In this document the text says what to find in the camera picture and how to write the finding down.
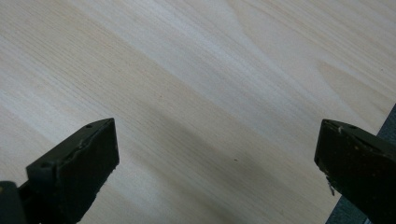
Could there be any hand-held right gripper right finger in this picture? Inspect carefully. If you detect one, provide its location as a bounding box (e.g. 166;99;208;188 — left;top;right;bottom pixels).
314;119;396;224

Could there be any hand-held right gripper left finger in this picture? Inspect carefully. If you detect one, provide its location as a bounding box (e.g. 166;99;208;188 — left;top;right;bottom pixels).
18;118;120;224

